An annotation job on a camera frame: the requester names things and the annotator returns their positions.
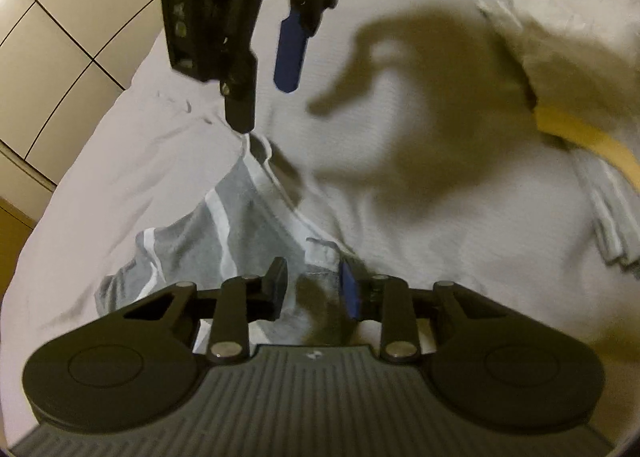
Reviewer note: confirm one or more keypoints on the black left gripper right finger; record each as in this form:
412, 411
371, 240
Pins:
390, 301

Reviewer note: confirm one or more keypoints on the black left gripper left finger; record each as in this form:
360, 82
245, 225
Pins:
238, 302

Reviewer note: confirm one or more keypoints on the grey white striped shirt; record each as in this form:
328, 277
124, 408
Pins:
252, 216

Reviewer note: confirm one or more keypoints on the cream sliding wardrobe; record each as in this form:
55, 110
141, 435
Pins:
63, 64

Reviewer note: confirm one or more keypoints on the light grey bed sheet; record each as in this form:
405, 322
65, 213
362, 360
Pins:
412, 137

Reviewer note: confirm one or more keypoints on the white patterned folded garment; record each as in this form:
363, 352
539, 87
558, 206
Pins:
581, 59

